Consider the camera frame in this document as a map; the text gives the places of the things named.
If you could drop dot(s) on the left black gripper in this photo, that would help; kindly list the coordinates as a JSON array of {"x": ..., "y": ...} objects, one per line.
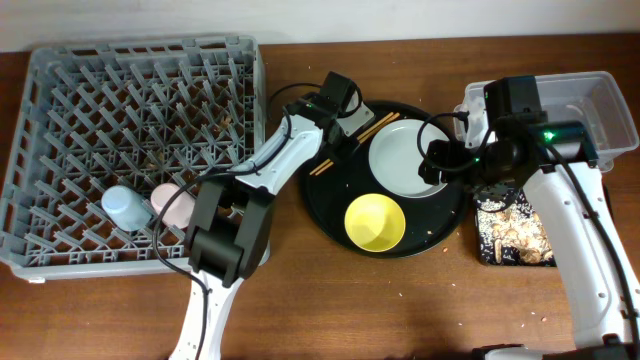
[{"x": 341, "y": 155}]

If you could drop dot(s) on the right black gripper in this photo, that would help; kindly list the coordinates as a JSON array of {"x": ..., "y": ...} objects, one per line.
[{"x": 451, "y": 151}]

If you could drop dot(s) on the wooden chopstick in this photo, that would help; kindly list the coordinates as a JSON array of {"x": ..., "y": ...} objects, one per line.
[
  {"x": 380, "y": 122},
  {"x": 382, "y": 126}
]

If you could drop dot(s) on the yellow bowl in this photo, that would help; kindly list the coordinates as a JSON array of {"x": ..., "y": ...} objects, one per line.
[{"x": 375, "y": 223}]

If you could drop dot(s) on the food scraps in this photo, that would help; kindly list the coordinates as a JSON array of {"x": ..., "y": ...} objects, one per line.
[{"x": 520, "y": 230}]

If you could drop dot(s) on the pink plastic cup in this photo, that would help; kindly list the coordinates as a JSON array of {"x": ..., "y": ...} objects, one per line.
[{"x": 180, "y": 210}]

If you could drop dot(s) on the blue plastic cup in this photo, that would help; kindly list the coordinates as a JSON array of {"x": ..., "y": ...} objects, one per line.
[{"x": 125, "y": 208}]

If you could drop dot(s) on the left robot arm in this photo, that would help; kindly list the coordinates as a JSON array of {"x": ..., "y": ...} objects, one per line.
[{"x": 228, "y": 232}]

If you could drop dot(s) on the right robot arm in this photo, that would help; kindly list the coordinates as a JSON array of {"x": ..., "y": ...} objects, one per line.
[{"x": 555, "y": 164}]

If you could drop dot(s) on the grey dishwasher rack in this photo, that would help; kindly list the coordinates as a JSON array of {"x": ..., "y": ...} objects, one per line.
[{"x": 136, "y": 114}]

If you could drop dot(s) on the grey plate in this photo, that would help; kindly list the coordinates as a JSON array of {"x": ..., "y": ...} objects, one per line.
[{"x": 394, "y": 160}]

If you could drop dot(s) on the round black tray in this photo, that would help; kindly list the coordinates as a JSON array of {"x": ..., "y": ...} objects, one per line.
[{"x": 429, "y": 220}]

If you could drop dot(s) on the black rectangular tray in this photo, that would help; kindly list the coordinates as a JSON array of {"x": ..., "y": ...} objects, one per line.
[{"x": 500, "y": 255}]

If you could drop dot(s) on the clear plastic bin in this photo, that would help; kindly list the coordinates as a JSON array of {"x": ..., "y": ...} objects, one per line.
[{"x": 592, "y": 98}]

